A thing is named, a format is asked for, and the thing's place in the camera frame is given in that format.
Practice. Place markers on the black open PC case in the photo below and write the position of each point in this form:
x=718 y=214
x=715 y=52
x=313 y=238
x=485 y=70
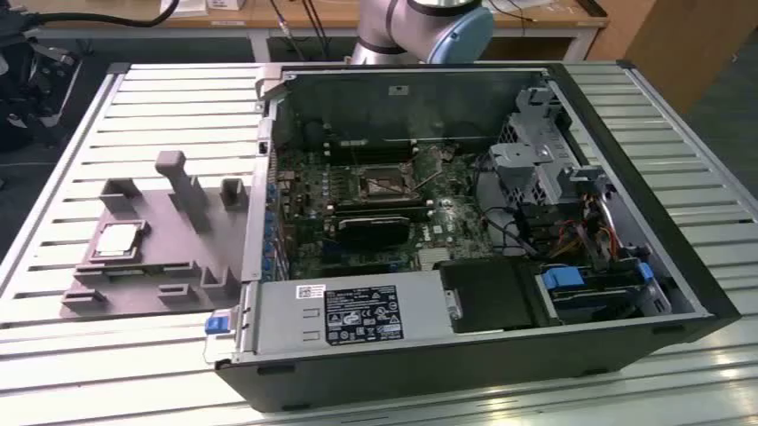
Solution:
x=644 y=222

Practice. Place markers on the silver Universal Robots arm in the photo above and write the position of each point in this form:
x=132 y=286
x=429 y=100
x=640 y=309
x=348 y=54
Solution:
x=403 y=26

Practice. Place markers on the thin metal locking lever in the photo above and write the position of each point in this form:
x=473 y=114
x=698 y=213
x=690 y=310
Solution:
x=427 y=178

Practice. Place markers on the black RAM stick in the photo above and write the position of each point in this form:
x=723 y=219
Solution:
x=379 y=207

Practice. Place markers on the CPU socket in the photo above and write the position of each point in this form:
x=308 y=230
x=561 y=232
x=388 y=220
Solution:
x=384 y=184

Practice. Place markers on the grey parts rack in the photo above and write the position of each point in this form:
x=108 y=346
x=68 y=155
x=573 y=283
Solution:
x=170 y=262

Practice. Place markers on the silver square CPU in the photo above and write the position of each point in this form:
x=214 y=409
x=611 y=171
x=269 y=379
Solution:
x=117 y=239

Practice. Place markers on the black graphics card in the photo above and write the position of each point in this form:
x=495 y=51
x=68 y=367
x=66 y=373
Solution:
x=372 y=228

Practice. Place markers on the grey metal drive cage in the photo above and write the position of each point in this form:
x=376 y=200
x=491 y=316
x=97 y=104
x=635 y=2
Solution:
x=532 y=164

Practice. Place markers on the blue disk carrier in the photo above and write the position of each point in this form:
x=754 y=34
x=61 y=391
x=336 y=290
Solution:
x=568 y=277

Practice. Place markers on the silver power supply unit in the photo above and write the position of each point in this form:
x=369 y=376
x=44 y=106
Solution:
x=349 y=317

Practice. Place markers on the wooden desk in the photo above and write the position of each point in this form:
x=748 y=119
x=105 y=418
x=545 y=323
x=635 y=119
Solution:
x=331 y=18

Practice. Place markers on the wooden cabinet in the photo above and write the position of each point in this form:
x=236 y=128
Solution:
x=692 y=49

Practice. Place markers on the green motherboard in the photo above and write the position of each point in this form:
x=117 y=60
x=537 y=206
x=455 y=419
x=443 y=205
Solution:
x=367 y=222

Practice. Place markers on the blue case latch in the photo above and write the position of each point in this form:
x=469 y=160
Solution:
x=216 y=322

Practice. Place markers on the black plastic shroud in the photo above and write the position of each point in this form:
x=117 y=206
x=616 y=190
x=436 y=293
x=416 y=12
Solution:
x=491 y=295

